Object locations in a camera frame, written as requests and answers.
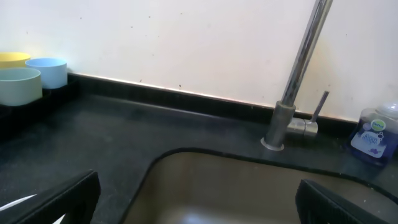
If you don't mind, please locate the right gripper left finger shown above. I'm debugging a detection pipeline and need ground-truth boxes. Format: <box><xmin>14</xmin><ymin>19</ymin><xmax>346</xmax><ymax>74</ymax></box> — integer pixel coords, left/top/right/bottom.
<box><xmin>0</xmin><ymin>169</ymin><xmax>102</xmax><ymax>224</ymax></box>

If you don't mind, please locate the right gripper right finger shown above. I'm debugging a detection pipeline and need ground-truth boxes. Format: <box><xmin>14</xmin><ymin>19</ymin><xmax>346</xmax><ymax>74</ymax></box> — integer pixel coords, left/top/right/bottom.
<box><xmin>295</xmin><ymin>179</ymin><xmax>389</xmax><ymax>224</ymax></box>

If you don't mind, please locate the blue soap bottle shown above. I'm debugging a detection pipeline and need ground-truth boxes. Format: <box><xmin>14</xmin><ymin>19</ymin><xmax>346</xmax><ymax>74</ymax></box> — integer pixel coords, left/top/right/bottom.
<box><xmin>346</xmin><ymin>101</ymin><xmax>398</xmax><ymax>167</ymax></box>

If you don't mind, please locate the steel sink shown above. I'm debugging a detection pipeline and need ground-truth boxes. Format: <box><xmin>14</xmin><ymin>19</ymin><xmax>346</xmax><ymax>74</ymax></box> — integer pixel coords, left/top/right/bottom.
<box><xmin>119</xmin><ymin>147</ymin><xmax>398</xmax><ymax>224</ymax></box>

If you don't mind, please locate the black tray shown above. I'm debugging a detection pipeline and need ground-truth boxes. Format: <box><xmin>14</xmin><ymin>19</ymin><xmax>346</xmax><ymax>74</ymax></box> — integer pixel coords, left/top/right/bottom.
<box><xmin>0</xmin><ymin>73</ymin><xmax>80</xmax><ymax>141</ymax></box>

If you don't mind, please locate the steel tap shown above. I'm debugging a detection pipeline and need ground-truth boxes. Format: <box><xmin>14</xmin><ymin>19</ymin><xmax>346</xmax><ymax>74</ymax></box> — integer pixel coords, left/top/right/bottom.
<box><xmin>260</xmin><ymin>0</ymin><xmax>334</xmax><ymax>152</ymax></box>

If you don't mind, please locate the green cup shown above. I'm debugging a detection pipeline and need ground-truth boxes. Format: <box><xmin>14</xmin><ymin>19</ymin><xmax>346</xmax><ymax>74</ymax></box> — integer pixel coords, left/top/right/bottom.
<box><xmin>0</xmin><ymin>67</ymin><xmax>44</xmax><ymax>107</ymax></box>

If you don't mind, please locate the blue cup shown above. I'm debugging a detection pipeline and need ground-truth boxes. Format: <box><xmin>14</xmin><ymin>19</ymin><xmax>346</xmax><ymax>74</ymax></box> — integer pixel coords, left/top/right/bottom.
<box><xmin>24</xmin><ymin>57</ymin><xmax>68</xmax><ymax>90</ymax></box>

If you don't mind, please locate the yellow cup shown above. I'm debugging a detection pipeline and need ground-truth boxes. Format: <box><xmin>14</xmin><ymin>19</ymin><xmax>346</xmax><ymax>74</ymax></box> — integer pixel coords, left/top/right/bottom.
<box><xmin>0</xmin><ymin>52</ymin><xmax>32</xmax><ymax>70</ymax></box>

